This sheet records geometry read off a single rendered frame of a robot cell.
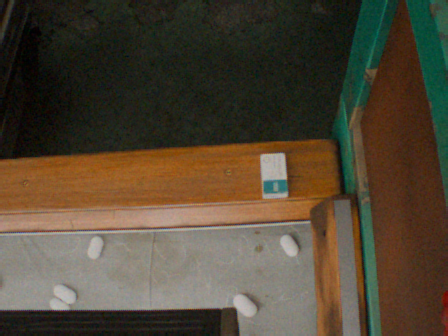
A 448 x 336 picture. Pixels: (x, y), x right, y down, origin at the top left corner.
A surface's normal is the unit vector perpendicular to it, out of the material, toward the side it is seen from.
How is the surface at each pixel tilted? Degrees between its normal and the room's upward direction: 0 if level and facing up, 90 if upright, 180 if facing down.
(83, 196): 0
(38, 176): 0
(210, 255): 0
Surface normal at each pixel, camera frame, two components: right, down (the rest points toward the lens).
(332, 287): -0.94, -0.08
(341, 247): -0.04, -0.36
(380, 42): 0.04, 0.93
